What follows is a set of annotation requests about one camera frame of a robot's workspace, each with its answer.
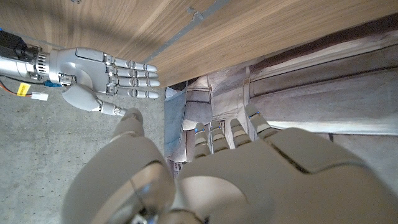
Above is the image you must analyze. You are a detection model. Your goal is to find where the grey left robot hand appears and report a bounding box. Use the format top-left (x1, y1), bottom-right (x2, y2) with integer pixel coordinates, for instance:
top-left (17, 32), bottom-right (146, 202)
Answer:
top-left (62, 104), bottom-right (398, 224)

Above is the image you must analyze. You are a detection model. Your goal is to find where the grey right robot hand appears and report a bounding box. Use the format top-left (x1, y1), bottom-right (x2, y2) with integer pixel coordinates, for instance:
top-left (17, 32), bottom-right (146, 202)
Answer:
top-left (35, 46), bottom-right (161, 118)

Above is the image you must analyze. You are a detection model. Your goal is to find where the blue grey leaning board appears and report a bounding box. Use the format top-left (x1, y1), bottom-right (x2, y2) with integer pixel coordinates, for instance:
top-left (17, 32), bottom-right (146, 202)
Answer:
top-left (164, 88), bottom-right (188, 157)

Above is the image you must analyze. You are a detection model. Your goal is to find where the white cable connector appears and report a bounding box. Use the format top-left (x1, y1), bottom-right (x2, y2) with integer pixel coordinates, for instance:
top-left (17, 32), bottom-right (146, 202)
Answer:
top-left (30, 91), bottom-right (50, 102)

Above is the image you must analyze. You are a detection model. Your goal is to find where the yellow cable tag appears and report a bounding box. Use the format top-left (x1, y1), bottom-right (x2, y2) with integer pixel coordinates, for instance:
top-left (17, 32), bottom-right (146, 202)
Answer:
top-left (16, 82), bottom-right (32, 97)

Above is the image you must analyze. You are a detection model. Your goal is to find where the thin orange wire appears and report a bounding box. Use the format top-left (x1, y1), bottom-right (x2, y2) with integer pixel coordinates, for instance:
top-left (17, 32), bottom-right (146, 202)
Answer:
top-left (0, 79), bottom-right (32, 98)

